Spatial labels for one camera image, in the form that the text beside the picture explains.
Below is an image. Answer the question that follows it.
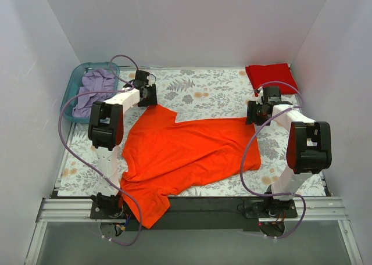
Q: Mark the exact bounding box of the orange t shirt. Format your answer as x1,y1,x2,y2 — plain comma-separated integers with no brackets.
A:
121,105,261,228

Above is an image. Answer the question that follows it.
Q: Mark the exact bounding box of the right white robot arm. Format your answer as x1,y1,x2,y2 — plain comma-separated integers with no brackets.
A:
244,81,332,217

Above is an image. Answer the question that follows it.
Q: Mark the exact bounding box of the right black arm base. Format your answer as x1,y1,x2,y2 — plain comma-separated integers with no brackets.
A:
237,196,298,219

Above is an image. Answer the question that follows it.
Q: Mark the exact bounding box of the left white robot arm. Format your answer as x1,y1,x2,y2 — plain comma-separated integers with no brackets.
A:
88,70,158,196

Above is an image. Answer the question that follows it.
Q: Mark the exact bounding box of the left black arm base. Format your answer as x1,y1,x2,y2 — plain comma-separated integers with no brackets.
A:
90,192,143,221

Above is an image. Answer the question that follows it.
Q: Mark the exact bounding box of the folded red t shirt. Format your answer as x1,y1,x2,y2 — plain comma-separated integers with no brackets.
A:
245,63,298,97

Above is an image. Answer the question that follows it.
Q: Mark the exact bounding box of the floral patterned table mat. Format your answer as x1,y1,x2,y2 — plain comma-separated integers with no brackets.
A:
55,69,326,197

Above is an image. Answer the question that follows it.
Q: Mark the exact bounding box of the crumpled lavender t shirt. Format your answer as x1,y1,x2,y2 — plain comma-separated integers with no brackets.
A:
72,69,117,118

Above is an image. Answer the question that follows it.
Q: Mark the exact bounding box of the teal plastic bin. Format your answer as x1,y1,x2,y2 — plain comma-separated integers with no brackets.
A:
61,62,119,124

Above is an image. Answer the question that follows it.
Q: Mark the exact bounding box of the aluminium rail frame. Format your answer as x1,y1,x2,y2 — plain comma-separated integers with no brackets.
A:
25,197,363,264

